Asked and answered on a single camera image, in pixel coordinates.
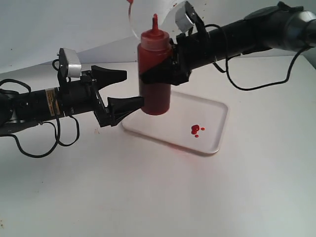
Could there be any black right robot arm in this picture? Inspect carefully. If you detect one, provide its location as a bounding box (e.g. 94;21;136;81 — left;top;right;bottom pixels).
139;1;316;85

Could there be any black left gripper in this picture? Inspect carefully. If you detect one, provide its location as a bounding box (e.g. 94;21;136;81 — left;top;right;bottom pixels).
58;65;144;127

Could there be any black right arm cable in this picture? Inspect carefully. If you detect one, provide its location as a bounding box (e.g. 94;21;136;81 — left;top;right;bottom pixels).
204;23;316;91

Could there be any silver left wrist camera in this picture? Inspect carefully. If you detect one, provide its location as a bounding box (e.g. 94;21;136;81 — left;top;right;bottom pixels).
58;48;81;78

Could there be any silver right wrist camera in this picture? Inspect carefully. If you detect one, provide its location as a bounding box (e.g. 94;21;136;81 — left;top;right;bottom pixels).
175;1;197;33

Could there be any red ketchup blob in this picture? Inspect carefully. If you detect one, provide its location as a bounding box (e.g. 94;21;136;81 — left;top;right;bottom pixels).
191;124;205;138

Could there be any white rectangular plastic tray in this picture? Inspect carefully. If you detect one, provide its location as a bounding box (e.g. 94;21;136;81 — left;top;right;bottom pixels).
122;91;229;156

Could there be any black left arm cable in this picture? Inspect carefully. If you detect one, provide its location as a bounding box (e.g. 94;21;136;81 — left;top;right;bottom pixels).
0;79;80;158

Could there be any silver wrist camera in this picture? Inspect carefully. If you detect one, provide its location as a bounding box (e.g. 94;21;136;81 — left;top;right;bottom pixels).
175;1;197;33
58;48;81;78

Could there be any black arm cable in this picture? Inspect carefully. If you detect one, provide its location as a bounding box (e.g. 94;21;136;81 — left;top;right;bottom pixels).
204;23;316;91
0;79;80;158

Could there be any red ketchup squeeze bottle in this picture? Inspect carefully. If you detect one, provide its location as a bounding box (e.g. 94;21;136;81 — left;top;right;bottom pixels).
137;13;172;116

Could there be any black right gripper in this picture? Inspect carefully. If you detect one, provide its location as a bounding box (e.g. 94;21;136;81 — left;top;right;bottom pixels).
140;23;217;85

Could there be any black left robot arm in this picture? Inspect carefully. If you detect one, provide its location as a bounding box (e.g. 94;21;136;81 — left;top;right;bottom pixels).
0;66;144;135

